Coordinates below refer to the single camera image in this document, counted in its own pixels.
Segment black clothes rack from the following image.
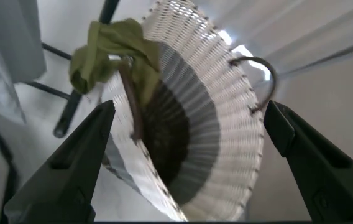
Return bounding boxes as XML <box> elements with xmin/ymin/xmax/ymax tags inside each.
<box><xmin>0</xmin><ymin>0</ymin><xmax>122</xmax><ymax>224</ymax></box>

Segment white curtain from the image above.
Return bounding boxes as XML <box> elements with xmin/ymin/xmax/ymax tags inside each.
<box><xmin>191</xmin><ymin>0</ymin><xmax>353</xmax><ymax>58</ymax></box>

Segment white laundry basket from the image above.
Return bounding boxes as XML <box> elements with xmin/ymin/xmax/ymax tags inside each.
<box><xmin>100</xmin><ymin>0</ymin><xmax>278</xmax><ymax>223</ymax></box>

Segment green garment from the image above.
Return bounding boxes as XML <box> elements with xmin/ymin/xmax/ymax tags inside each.
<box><xmin>68</xmin><ymin>17</ymin><xmax>162</xmax><ymax>107</ymax></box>

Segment pale grey shorts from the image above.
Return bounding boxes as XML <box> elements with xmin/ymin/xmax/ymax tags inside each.
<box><xmin>0</xmin><ymin>0</ymin><xmax>48</xmax><ymax>126</ymax></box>

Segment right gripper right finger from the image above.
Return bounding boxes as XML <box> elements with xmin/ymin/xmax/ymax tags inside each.
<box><xmin>263</xmin><ymin>100</ymin><xmax>353</xmax><ymax>223</ymax></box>

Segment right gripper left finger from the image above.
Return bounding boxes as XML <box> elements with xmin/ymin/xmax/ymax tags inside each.
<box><xmin>3</xmin><ymin>99</ymin><xmax>117</xmax><ymax>223</ymax></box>

